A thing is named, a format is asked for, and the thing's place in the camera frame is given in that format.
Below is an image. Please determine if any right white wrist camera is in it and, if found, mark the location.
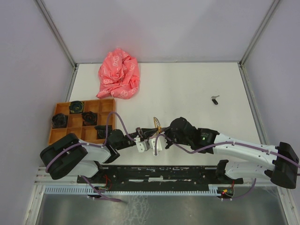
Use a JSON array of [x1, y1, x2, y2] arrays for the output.
[[149, 136, 166, 156]]

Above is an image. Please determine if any purple cable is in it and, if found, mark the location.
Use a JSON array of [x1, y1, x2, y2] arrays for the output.
[[45, 111, 141, 203], [154, 133, 300, 202]]

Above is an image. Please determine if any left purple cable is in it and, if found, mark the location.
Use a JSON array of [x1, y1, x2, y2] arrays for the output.
[[45, 111, 141, 203]]

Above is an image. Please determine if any black rosette middle tray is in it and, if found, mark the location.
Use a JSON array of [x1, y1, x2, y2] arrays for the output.
[[82, 111, 98, 126]]

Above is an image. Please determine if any white slotted cable duct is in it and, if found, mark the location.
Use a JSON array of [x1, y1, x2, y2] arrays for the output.
[[44, 184, 223, 195]]

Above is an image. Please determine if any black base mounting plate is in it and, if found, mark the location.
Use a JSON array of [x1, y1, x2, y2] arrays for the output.
[[88, 165, 243, 192]]

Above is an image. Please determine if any crumpled pink cloth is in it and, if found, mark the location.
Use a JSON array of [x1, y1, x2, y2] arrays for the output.
[[97, 48, 140, 99]]

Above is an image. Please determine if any left aluminium frame post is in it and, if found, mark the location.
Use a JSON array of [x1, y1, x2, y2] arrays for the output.
[[34, 0, 77, 68]]

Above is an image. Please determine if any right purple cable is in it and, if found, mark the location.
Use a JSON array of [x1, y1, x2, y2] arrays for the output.
[[154, 133, 300, 202]]

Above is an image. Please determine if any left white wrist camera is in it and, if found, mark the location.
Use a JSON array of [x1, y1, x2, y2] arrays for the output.
[[135, 137, 150, 153]]

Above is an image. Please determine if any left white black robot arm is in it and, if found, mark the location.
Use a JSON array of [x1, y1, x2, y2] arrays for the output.
[[40, 128, 157, 183]]

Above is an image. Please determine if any keyring bunch with colourful tags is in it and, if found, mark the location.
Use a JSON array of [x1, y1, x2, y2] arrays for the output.
[[153, 117, 162, 134]]

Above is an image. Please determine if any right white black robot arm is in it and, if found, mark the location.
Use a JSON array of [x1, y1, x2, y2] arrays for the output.
[[165, 117, 300, 189]]

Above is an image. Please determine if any black rosette left tray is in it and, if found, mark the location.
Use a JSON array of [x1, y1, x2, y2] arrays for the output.
[[52, 113, 68, 128]]

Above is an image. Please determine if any key with black fob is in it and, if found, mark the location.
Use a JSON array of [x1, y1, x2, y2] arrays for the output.
[[211, 95, 219, 105]]

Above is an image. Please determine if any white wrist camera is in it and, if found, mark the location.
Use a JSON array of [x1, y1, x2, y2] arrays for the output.
[[135, 137, 150, 153], [149, 136, 166, 156]]

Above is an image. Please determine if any aluminium frame post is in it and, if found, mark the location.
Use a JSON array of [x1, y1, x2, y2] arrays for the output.
[[34, 0, 77, 68], [239, 0, 282, 67]]

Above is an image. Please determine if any right aluminium frame post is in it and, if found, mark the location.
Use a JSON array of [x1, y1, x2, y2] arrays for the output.
[[239, 0, 282, 67]]

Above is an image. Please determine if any black rosette top tray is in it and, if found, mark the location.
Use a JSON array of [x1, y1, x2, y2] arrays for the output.
[[69, 101, 84, 114]]

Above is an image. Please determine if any wooden compartment tray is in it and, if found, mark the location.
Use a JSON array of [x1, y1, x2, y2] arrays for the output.
[[48, 98, 116, 145]]

